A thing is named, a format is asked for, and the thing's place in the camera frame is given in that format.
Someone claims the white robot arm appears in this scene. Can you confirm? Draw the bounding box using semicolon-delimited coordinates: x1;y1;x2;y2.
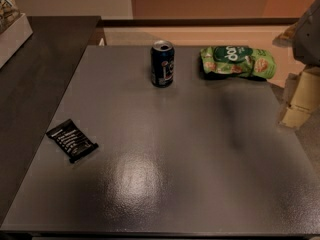
274;0;320;128

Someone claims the green chip bag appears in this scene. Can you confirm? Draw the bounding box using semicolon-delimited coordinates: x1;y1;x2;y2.
200;45;276;80

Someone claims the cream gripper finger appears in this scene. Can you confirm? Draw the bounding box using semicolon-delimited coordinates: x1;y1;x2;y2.
279;66;320;129

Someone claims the black rxbar chocolate wrapper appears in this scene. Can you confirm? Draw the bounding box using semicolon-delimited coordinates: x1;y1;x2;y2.
46;119;99;163

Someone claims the blue pepsi can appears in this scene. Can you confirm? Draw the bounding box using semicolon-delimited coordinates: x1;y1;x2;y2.
151;40;175;88

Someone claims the white box with snacks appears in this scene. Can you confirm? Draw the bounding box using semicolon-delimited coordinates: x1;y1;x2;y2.
0;0;33;68

